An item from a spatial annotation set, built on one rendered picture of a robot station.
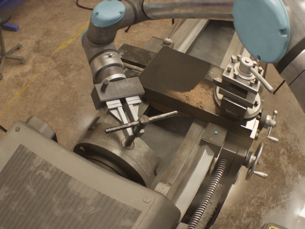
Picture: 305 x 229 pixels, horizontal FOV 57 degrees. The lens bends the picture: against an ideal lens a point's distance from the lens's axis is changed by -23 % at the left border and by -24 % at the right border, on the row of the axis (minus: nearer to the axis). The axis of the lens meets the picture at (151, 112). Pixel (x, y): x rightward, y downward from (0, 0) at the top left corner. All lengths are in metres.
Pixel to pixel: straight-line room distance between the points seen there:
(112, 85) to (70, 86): 1.99
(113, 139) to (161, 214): 0.32
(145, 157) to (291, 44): 0.65
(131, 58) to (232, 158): 0.69
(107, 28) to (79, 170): 0.38
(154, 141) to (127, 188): 0.88
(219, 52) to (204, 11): 1.40
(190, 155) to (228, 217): 0.94
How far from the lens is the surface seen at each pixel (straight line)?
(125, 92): 0.93
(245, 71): 1.34
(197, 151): 1.44
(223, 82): 1.36
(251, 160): 1.62
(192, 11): 0.79
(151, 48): 1.81
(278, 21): 0.43
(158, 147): 1.57
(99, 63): 0.95
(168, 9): 0.86
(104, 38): 0.95
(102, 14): 0.89
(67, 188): 0.72
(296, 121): 3.06
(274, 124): 1.60
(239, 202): 2.33
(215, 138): 1.44
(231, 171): 1.62
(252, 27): 0.46
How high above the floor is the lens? 1.96
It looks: 47 degrees down
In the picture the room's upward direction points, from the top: 6 degrees clockwise
